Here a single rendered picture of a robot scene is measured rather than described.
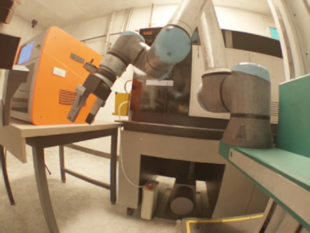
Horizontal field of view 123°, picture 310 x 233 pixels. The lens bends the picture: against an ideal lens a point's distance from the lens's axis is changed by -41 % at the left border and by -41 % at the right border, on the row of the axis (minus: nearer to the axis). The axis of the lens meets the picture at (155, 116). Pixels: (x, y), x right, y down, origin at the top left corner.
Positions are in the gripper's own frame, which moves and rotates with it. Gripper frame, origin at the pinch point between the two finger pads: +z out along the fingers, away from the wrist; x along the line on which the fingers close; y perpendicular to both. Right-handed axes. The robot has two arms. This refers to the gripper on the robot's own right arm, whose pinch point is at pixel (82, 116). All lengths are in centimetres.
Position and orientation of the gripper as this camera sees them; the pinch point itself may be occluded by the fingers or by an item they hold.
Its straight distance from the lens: 49.8
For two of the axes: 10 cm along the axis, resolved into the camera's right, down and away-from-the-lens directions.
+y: 8.8, 4.8, -0.1
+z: -4.8, 8.7, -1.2
